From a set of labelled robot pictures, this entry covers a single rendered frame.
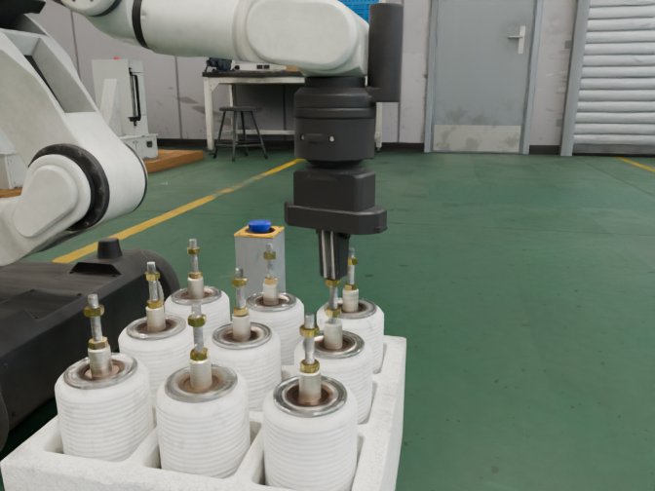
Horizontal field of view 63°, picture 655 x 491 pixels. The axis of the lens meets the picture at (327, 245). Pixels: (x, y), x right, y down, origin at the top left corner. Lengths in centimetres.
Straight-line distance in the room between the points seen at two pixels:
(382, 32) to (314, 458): 42
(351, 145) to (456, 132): 503
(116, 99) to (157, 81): 213
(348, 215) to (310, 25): 19
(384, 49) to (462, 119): 502
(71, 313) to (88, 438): 43
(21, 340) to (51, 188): 24
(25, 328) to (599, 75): 526
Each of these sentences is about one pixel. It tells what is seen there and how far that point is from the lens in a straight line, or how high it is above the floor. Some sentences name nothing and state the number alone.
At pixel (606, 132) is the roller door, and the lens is 571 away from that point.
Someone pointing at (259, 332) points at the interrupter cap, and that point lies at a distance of 70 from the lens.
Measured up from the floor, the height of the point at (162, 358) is 23.
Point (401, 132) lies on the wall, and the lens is 561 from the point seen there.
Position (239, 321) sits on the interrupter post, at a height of 28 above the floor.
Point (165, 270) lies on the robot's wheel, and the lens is 129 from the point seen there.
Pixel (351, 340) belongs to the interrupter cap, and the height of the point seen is 25.
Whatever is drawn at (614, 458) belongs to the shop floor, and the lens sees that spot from 100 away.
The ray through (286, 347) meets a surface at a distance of 78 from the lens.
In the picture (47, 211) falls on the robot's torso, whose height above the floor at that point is 37.
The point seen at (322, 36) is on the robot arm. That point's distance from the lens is 54.
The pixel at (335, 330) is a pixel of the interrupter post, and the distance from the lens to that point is 64.
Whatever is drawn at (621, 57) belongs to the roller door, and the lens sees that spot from 572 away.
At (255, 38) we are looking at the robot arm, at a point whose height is 60.
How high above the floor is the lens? 54
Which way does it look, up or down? 16 degrees down
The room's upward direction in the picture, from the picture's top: straight up
